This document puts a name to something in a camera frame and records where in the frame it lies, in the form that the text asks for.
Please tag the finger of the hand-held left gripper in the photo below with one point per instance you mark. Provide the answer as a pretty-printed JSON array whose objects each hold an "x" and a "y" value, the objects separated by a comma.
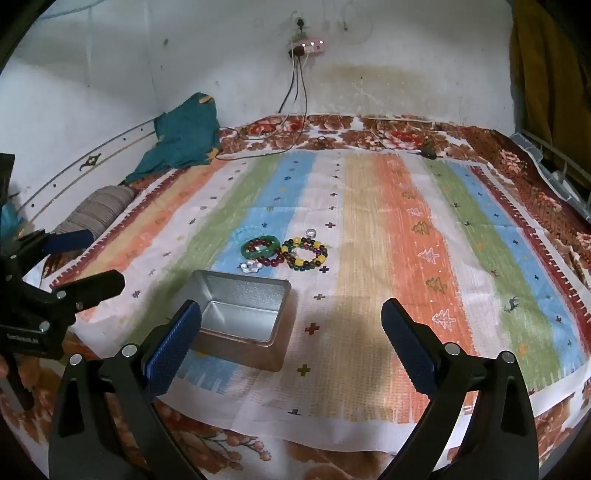
[
  {"x": 97, "y": 286},
  {"x": 69, "y": 240}
]

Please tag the clear plastic bin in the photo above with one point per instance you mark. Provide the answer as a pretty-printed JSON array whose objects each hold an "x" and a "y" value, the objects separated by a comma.
[{"x": 554, "y": 177}]

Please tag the striped pastel mat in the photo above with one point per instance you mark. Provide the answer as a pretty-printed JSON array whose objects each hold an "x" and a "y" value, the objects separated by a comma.
[{"x": 369, "y": 230}]

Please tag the silver metal tin box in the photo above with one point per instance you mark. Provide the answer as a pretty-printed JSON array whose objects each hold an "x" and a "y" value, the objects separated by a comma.
[{"x": 240, "y": 314}]

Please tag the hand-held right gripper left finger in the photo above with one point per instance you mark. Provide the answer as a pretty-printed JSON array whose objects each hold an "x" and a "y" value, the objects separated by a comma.
[{"x": 171, "y": 346}]

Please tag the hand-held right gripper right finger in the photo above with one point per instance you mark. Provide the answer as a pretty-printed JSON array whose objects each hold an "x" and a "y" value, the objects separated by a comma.
[{"x": 408, "y": 346}]

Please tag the black wall plug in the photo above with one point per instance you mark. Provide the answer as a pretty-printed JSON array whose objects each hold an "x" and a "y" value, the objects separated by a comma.
[{"x": 300, "y": 23}]

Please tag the teal garment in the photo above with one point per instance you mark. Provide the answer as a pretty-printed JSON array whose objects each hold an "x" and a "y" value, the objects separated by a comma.
[{"x": 184, "y": 134}]

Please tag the pink power strip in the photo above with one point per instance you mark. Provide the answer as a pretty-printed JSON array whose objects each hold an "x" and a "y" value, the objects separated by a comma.
[{"x": 309, "y": 46}]

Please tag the yellow curtain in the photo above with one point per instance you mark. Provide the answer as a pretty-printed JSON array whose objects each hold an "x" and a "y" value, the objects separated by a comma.
[{"x": 545, "y": 69}]

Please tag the green jade bangle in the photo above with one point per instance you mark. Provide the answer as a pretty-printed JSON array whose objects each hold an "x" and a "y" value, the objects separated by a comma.
[{"x": 251, "y": 254}]

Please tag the grey striped bolster pillow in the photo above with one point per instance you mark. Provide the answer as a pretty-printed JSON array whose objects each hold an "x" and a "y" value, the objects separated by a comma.
[{"x": 97, "y": 207}]

